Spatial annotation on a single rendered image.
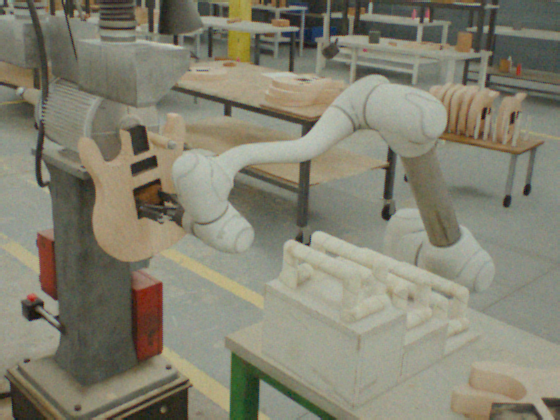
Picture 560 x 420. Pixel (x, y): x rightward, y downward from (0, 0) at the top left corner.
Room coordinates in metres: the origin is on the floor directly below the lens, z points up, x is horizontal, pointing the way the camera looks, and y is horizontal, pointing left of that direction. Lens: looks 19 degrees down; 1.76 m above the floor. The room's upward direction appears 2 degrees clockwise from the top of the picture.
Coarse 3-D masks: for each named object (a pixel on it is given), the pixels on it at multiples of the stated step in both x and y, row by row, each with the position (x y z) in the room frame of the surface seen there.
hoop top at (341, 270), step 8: (288, 248) 1.31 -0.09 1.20; (296, 248) 1.29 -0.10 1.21; (304, 248) 1.29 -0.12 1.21; (296, 256) 1.29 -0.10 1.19; (304, 256) 1.27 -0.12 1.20; (312, 256) 1.26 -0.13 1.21; (320, 256) 1.25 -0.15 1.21; (328, 256) 1.25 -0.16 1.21; (312, 264) 1.26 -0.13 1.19; (320, 264) 1.24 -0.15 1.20; (328, 264) 1.23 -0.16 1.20; (336, 264) 1.22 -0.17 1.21; (344, 264) 1.21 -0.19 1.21; (328, 272) 1.22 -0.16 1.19; (336, 272) 1.21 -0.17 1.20; (344, 272) 1.19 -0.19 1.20; (352, 272) 1.19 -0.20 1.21
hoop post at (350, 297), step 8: (344, 280) 1.19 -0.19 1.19; (352, 280) 1.18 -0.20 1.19; (360, 280) 1.19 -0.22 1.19; (344, 288) 1.19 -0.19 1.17; (352, 288) 1.18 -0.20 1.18; (344, 296) 1.19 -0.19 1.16; (352, 296) 1.18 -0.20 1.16; (344, 304) 1.19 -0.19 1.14; (352, 304) 1.18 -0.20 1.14; (344, 312) 1.18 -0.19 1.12; (344, 320) 1.18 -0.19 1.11
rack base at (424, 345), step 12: (420, 324) 1.33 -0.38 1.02; (432, 324) 1.33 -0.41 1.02; (444, 324) 1.33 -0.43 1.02; (408, 336) 1.28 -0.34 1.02; (420, 336) 1.28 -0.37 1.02; (432, 336) 1.30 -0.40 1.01; (444, 336) 1.33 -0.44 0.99; (408, 348) 1.25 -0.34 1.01; (420, 348) 1.28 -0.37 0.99; (432, 348) 1.31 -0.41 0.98; (444, 348) 1.34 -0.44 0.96; (408, 360) 1.25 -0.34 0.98; (420, 360) 1.28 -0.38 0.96; (432, 360) 1.31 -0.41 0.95; (408, 372) 1.25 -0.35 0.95; (420, 372) 1.28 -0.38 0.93
